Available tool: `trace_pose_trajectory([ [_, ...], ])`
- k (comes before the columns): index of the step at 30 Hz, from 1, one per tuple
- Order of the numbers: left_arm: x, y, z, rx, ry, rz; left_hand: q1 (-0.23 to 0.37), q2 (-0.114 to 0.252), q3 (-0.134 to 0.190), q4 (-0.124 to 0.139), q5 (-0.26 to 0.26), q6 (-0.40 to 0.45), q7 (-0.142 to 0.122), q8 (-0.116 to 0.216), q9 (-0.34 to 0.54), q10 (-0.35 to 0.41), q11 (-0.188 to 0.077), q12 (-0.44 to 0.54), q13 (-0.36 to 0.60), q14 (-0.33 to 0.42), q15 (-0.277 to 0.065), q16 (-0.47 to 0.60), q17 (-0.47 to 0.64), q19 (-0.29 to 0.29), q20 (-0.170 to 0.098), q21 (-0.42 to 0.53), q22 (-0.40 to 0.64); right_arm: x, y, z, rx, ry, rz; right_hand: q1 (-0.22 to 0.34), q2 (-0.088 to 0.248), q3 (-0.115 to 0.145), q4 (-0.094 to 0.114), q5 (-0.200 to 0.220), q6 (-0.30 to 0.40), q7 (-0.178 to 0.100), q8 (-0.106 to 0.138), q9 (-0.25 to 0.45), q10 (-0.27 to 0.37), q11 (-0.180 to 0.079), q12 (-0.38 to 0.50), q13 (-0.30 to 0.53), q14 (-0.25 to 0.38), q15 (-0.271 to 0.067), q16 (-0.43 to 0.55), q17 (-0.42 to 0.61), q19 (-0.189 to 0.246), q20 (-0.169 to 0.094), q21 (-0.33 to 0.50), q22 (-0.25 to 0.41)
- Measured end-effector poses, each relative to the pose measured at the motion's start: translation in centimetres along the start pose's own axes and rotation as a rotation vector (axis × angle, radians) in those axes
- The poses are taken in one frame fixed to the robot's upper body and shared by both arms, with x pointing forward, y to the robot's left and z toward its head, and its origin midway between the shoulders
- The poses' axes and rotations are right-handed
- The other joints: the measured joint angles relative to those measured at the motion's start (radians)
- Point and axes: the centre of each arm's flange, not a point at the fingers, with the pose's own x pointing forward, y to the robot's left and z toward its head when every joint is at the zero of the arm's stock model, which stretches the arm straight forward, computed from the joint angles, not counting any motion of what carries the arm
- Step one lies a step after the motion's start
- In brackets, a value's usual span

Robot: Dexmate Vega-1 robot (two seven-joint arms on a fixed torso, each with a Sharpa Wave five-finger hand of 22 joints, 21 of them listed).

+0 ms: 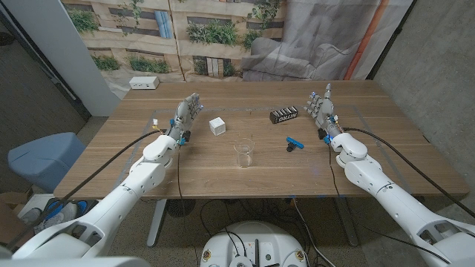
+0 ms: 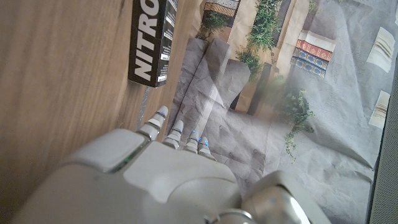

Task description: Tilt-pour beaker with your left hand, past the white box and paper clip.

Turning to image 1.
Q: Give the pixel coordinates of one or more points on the black backdrop pole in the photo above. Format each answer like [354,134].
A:
[391,39]

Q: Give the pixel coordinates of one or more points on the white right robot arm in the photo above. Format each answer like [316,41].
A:
[393,207]

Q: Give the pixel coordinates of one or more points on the black Nitro box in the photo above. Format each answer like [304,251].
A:
[284,115]

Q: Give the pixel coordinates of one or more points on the white table leg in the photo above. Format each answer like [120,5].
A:
[156,222]

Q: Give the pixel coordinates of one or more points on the black round floor grille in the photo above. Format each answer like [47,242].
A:
[180,207]

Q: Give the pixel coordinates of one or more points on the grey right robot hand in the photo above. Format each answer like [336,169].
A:
[326,111]

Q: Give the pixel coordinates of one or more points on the clear glass beaker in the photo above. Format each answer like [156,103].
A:
[244,155]

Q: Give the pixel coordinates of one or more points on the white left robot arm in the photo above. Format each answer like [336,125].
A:
[111,211]

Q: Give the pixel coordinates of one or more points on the small white box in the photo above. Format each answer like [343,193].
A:
[217,127]

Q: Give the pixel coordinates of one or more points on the blue grey stool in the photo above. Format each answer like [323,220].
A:
[44,159]

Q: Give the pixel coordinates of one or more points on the grey table leg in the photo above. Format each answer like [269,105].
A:
[348,222]

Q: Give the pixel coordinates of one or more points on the grey sneaker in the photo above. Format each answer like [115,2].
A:
[29,217]
[55,219]

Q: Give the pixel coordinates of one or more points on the white floor board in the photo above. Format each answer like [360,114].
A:
[37,200]

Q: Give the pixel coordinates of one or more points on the white power strip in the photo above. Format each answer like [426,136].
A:
[144,82]

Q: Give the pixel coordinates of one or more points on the blue black paper clip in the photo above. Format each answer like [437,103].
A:
[295,142]

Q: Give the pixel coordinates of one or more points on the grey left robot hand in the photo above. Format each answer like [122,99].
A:
[183,113]

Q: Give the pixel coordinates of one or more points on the blue black foot pedal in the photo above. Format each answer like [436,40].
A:
[55,208]
[86,207]

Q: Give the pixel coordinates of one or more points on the brown cardboard box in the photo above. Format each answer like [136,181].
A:
[11,219]

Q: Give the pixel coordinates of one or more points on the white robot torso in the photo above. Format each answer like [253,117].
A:
[254,241]

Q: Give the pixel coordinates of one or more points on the printed backdrop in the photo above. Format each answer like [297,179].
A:
[222,55]

